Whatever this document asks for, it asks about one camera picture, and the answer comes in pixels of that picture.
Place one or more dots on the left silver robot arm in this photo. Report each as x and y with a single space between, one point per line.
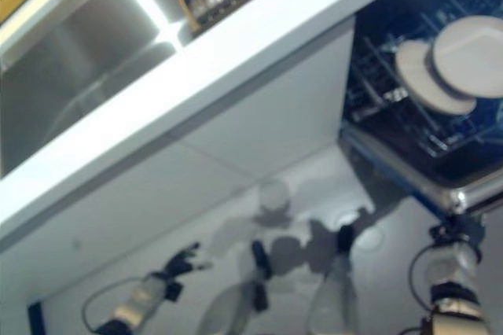
133 303

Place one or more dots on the stainless steel sink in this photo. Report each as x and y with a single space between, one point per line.
78 56

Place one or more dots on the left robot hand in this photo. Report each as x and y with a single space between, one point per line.
184 262

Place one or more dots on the white glossy cabinet door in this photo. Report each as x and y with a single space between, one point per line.
118 213
275 115

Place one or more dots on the blue edged panel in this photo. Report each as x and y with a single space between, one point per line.
37 317

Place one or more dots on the cream round plate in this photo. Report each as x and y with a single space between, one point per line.
428 79
469 56

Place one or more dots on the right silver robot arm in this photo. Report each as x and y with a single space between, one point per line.
456 280

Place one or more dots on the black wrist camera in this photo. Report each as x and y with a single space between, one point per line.
442 233
175 291

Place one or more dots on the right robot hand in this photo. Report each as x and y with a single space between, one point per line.
467 229

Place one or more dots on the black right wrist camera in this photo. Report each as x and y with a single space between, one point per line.
442 233

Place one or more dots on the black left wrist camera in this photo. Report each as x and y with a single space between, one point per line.
175 291

